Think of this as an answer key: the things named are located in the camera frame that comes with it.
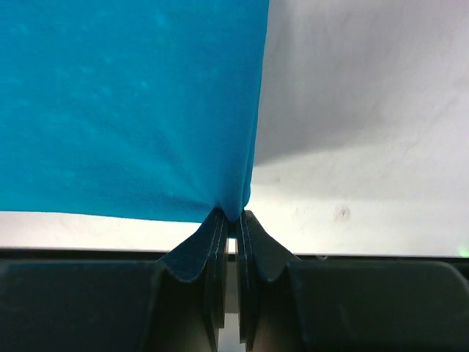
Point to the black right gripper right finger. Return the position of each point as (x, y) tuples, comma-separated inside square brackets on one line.
[(265, 299)]

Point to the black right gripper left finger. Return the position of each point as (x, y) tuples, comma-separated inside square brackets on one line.
[(191, 286)]

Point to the teal blue t shirt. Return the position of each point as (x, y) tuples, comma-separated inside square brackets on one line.
[(134, 109)]

